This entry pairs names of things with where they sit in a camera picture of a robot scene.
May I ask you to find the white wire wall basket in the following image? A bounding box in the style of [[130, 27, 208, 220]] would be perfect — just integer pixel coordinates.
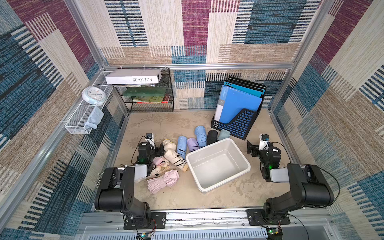
[[65, 70, 113, 135]]

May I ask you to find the black mesh file holder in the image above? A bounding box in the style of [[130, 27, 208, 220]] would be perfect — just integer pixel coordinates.
[[211, 109, 260, 140]]

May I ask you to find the lavender folded umbrella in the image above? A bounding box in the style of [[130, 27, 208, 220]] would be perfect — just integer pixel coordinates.
[[187, 138, 200, 152]]

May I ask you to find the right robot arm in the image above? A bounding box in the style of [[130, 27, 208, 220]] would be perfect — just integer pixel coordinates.
[[246, 140, 339, 228]]

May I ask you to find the pink umbrella with black strap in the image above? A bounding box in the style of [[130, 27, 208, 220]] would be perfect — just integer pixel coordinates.
[[149, 156, 170, 178]]

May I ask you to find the light blue folded umbrella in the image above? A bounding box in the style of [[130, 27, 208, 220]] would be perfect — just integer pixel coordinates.
[[176, 136, 187, 159]]

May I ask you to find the grey green folded umbrella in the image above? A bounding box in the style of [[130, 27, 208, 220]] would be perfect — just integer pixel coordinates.
[[217, 129, 231, 141]]

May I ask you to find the black folded umbrella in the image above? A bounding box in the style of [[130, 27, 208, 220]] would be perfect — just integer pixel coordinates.
[[207, 130, 218, 145]]

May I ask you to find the light blue cloth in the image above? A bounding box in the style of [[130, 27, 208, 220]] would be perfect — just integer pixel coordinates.
[[84, 107, 104, 131]]

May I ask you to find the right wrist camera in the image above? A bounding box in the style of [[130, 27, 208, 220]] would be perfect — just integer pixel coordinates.
[[259, 134, 270, 151]]

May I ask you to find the green book on shelf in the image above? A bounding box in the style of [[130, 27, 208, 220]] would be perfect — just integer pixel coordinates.
[[122, 87, 168, 98]]

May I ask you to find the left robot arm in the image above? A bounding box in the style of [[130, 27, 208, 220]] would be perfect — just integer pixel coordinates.
[[95, 142, 166, 231]]

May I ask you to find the cream striped umbrella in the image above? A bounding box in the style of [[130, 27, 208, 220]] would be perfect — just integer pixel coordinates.
[[164, 149, 189, 172]]

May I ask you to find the teal file folder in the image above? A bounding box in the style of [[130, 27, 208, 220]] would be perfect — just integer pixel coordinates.
[[224, 81, 265, 98]]

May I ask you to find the black wire shelf rack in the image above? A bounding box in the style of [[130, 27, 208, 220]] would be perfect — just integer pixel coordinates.
[[115, 68, 175, 114]]

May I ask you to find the white plastic storage box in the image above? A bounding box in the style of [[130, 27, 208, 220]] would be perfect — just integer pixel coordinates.
[[186, 138, 251, 193]]

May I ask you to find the white folio box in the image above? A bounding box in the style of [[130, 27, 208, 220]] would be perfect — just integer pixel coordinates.
[[106, 69, 162, 85]]

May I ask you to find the white round clock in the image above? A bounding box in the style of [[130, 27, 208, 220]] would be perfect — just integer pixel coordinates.
[[82, 86, 107, 106]]

